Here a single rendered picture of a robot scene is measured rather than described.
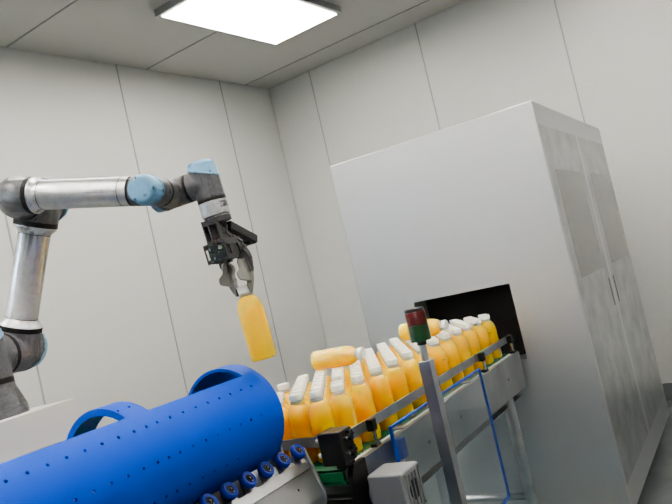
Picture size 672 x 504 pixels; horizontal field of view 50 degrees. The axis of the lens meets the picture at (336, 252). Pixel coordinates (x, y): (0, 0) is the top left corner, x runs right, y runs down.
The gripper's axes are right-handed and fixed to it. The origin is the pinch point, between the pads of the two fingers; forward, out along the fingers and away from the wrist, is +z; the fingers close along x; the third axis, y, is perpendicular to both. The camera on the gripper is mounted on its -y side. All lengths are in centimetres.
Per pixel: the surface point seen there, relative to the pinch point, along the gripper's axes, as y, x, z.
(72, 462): 65, -2, 21
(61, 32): -200, -224, -196
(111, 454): 57, -1, 23
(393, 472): -13, 19, 58
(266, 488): 13, -2, 49
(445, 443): -40, 24, 61
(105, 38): -232, -218, -194
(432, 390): -41, 25, 45
